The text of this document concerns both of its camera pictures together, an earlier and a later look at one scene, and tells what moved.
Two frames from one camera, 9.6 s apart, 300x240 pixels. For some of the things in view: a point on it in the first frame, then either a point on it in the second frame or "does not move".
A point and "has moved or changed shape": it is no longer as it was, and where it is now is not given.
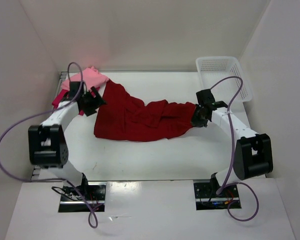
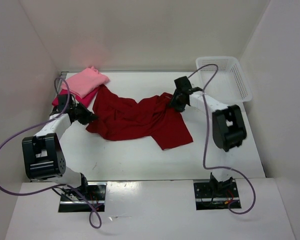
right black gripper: x=195 y=121 -> x=173 y=103
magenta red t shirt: x=63 y=93 does not move
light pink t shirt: x=90 y=76 does not move
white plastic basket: x=224 y=77 does not move
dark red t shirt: x=120 y=117 has moved or changed shape
